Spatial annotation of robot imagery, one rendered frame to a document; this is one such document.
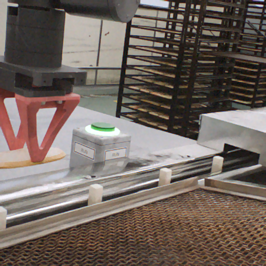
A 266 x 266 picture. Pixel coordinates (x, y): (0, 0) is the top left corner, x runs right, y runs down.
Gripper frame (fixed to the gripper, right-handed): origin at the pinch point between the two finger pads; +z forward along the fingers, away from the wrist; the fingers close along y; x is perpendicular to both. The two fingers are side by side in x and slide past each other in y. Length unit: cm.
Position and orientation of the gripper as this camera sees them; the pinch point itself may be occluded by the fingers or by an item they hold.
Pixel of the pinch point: (27, 148)
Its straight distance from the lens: 53.5
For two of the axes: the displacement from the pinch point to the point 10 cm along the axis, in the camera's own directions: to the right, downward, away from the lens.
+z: -1.2, 9.6, 2.4
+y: -7.2, -2.5, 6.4
